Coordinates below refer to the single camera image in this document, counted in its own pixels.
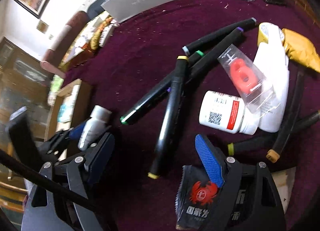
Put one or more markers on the black marker purple caps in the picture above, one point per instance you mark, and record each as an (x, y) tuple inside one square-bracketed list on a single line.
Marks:
[(212, 53)]

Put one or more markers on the black marker green caps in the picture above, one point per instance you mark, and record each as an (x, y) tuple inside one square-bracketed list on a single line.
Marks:
[(161, 90)]

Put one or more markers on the black marker lime cap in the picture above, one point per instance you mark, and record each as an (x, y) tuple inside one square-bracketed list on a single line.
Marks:
[(266, 140)]

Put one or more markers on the brown cardboard tray box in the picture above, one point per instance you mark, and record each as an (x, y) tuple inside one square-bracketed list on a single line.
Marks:
[(80, 109)]

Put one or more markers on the white bottle green cap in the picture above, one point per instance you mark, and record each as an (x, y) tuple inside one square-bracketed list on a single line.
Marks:
[(94, 127)]

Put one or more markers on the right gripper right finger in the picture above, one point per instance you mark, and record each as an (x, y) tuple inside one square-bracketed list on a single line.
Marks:
[(212, 159)]

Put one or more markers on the black marker orange cap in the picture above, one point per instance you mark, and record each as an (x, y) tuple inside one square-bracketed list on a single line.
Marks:
[(288, 123)]

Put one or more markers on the black marker grey caps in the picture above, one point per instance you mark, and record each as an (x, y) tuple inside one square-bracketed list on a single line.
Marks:
[(208, 41)]

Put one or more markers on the black crab print packet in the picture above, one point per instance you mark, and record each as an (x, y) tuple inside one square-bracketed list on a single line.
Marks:
[(197, 194)]

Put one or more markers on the white spray bottle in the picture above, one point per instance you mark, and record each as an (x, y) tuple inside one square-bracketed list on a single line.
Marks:
[(274, 64)]

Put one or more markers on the red item in clear bag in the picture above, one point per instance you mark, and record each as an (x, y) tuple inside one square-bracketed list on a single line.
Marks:
[(253, 86)]

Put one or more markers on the white pill bottle red label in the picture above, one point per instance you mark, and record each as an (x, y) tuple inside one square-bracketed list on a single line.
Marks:
[(227, 113)]

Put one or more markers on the black marker yellow caps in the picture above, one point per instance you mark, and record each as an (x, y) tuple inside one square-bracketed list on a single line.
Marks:
[(171, 111)]

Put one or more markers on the gold snack gift box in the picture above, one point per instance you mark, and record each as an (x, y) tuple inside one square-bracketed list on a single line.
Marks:
[(89, 41)]

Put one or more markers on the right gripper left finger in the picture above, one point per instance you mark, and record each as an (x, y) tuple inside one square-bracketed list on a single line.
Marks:
[(97, 157)]

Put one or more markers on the maroon chair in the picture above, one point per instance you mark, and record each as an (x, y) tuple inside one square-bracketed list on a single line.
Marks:
[(55, 53)]

